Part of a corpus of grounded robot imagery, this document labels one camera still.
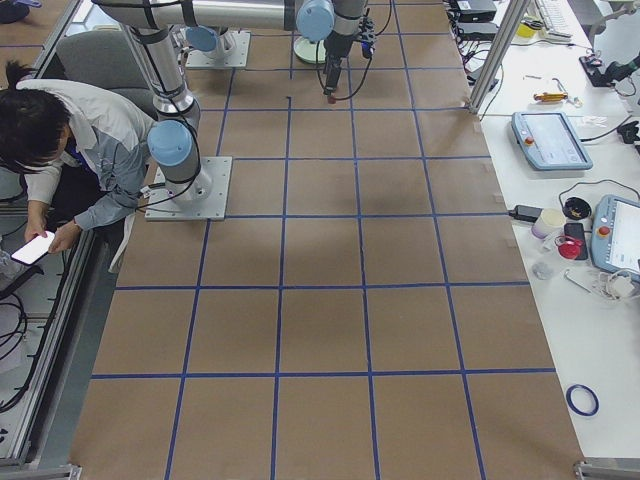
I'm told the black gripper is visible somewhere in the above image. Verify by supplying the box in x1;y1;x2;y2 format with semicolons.
323;31;356;98

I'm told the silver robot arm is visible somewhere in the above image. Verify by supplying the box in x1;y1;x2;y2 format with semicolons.
180;1;375;103
95;0;303;129

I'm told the light green plate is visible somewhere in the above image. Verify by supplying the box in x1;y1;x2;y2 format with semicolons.
293;37;326;65

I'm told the person's hand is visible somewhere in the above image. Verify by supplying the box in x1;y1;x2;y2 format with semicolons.
48;221;82;254

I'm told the yellow tool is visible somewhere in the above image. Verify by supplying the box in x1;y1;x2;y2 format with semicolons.
533;92;568;103

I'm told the far teach pendant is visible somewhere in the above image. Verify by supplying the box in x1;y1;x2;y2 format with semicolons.
511;112;593;171

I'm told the teach pendant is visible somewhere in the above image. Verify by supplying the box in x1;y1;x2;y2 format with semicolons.
590;195;639;282
511;112;593;171

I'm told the grey office chair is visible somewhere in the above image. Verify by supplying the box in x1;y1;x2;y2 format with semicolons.
56;30;157;120

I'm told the black power adapter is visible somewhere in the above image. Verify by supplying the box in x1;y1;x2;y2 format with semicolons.
508;204;543;223

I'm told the person in grey jacket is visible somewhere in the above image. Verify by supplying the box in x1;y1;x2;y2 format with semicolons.
1;61;156;273

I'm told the white cup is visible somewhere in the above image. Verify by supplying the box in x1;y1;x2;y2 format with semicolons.
531;208;566;239

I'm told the red round object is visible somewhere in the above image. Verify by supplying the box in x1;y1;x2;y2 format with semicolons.
555;235;584;260

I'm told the near teach pendant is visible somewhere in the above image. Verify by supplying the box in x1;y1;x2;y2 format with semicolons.
590;195;639;282

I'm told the black smartphone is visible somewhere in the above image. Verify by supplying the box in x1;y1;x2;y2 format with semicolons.
11;231;55;266

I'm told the blue tape roll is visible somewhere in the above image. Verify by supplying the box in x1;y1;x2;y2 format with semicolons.
565;384;600;417

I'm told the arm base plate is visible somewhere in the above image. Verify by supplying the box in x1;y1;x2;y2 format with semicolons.
185;27;251;70
144;156;233;221

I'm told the aluminium frame post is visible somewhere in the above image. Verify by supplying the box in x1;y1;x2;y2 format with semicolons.
467;0;530;114

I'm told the white charger with cable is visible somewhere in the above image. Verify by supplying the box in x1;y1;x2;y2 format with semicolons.
593;269;639;302

